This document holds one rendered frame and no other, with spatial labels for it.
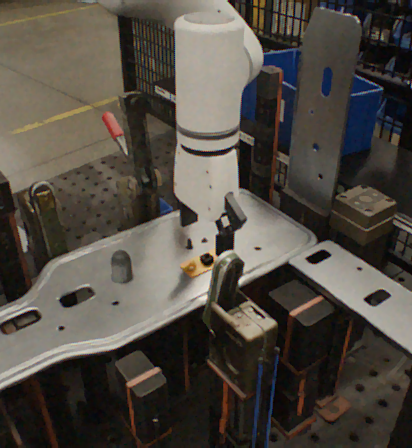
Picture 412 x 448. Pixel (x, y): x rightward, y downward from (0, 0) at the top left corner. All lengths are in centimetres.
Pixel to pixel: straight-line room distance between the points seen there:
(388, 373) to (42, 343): 68
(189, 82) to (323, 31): 31
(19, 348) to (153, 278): 22
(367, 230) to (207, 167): 32
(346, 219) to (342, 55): 26
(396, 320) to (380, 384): 33
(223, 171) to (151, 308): 22
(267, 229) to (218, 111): 32
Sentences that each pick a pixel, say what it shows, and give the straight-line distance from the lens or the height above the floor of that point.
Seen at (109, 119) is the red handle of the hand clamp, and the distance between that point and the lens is 98.
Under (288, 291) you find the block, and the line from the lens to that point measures 83.
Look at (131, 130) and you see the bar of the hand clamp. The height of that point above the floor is 116.
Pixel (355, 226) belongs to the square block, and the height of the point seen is 103.
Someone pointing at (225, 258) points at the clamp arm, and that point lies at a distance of 66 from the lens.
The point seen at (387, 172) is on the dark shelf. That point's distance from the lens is 108.
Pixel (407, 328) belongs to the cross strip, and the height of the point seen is 100.
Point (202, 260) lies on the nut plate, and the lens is 83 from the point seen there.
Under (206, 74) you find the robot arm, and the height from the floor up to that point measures 132.
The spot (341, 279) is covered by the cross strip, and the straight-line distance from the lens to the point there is 83.
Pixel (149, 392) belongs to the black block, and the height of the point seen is 99.
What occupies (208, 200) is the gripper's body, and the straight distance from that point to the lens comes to 71.
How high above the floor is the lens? 153
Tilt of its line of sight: 36 degrees down
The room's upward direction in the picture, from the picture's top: straight up
